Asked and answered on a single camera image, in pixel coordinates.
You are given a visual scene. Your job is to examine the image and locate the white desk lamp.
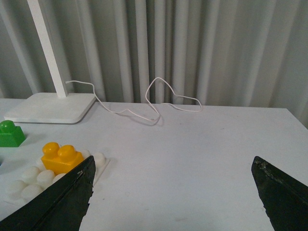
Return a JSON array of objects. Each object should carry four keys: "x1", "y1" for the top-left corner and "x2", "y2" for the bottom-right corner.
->
[{"x1": 4, "y1": 0, "x2": 96, "y2": 124}]

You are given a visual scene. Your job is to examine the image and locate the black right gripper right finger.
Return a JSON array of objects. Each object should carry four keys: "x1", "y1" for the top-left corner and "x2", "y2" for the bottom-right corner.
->
[{"x1": 251, "y1": 156, "x2": 308, "y2": 231}]

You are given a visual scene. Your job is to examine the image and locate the yellow toy block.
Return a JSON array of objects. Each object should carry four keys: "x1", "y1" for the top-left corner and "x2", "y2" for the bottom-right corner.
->
[{"x1": 41, "y1": 142, "x2": 84, "y2": 175}]

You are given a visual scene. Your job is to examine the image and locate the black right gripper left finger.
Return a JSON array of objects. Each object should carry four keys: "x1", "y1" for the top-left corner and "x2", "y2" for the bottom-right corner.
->
[{"x1": 0, "y1": 156, "x2": 96, "y2": 231}]

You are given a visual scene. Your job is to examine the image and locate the white lamp cable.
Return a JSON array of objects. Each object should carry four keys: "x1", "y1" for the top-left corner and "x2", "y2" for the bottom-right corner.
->
[{"x1": 65, "y1": 77, "x2": 203, "y2": 126}]

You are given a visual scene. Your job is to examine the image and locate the grey pleated curtain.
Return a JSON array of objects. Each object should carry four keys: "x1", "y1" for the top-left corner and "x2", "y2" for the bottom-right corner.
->
[{"x1": 0, "y1": 0, "x2": 308, "y2": 126}]

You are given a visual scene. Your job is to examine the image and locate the green toy block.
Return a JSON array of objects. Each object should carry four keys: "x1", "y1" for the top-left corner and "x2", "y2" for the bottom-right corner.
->
[{"x1": 0, "y1": 120, "x2": 26, "y2": 147}]

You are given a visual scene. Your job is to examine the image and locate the white studded base plate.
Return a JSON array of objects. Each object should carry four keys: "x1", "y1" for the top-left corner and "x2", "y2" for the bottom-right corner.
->
[{"x1": 4, "y1": 152, "x2": 110, "y2": 206}]

